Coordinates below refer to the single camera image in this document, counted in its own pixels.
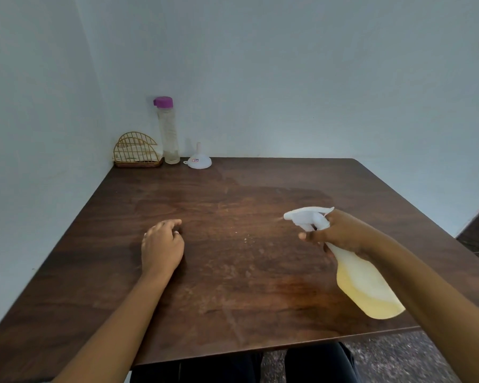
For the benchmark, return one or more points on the person's left forearm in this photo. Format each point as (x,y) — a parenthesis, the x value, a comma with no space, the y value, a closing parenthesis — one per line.
(111,331)

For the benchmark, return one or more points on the white plastic funnel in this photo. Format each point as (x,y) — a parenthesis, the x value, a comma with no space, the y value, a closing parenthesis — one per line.
(198,160)

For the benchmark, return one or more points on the clear bottle purple cap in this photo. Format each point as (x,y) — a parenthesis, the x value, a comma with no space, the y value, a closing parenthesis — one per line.
(167,131)

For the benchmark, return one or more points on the white spray bottle yellow liquid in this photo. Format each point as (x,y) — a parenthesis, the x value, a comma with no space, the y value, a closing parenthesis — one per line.
(361,283)

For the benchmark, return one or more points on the person's right forearm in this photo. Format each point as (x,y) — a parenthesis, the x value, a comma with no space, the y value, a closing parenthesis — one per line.
(431,303)

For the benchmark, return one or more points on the person's black trousers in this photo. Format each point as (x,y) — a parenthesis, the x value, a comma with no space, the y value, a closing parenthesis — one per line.
(243,364)

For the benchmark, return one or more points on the person's left thumb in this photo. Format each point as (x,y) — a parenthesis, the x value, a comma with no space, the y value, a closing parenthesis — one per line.
(178,235)

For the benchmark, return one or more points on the person's left hand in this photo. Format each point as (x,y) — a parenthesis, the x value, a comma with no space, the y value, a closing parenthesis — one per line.
(161,249)

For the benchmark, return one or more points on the person's right hand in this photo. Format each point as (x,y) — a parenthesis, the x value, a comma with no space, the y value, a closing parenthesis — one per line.
(343,231)

